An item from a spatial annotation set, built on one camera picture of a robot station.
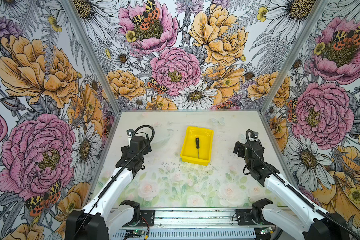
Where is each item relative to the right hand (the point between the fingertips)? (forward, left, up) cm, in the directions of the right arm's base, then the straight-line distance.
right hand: (245, 147), depth 84 cm
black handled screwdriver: (+10, +25, -13) cm, 30 cm away
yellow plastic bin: (+5, +30, -13) cm, 33 cm away
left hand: (+1, +59, 0) cm, 59 cm away
